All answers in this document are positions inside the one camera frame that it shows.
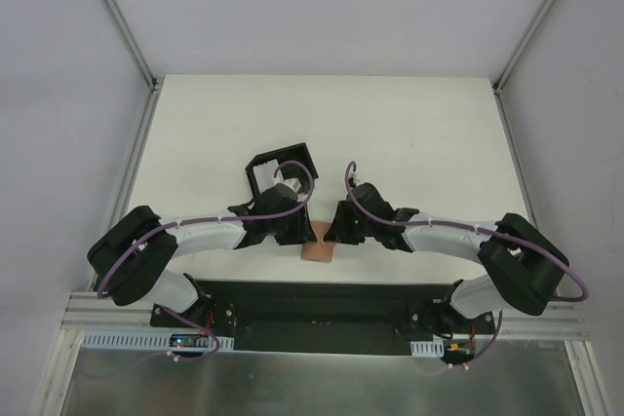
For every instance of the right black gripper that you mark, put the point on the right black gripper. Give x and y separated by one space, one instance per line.
344 230

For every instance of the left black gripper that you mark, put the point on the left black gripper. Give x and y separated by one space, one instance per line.
291 232

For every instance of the tan leather card holder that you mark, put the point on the tan leather card holder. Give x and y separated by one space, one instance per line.
320 250

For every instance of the black card tray box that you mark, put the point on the black card tray box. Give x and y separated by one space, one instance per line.
291 162

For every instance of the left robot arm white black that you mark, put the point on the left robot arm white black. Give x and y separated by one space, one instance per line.
131 259

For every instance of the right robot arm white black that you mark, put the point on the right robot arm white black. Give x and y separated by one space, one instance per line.
518 274

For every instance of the white cards stack in tray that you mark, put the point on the white cards stack in tray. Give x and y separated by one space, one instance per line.
265 175

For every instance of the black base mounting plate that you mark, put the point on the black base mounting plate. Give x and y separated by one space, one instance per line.
351 319

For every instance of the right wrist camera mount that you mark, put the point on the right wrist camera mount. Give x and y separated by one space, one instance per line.
353 181

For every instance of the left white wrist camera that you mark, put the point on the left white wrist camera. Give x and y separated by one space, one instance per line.
289 188

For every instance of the right white cable duct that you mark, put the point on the right white cable duct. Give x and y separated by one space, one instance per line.
428 349

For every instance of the white cable duct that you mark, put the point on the white cable duct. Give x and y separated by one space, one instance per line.
155 341
428 349

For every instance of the left table side rail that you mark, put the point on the left table side rail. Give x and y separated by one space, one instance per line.
128 176

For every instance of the aluminium cross rail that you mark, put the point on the aluminium cross rail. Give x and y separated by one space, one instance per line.
85 311

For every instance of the left white cable duct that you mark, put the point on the left white cable duct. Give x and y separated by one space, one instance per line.
155 341

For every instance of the left aluminium frame post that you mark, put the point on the left aluminium frame post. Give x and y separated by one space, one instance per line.
130 43

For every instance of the aluminium frame post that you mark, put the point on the aluminium frame post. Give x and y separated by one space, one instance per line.
529 35
130 43

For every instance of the right aluminium frame post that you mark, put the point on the right aluminium frame post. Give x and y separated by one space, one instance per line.
529 35

